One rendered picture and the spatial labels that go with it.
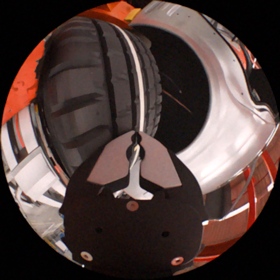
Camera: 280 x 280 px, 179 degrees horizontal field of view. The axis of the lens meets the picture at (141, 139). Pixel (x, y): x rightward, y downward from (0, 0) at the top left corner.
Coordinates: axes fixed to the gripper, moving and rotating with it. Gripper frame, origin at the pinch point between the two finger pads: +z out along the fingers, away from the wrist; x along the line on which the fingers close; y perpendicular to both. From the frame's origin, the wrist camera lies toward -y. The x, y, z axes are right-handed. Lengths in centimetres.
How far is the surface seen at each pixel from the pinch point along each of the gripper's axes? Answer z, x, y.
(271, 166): -16, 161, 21
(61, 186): -6.0, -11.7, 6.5
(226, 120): 15.4, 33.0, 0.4
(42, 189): -9.1, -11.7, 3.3
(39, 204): -12.6, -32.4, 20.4
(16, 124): -2.3, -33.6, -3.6
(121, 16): 37, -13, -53
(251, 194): -19, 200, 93
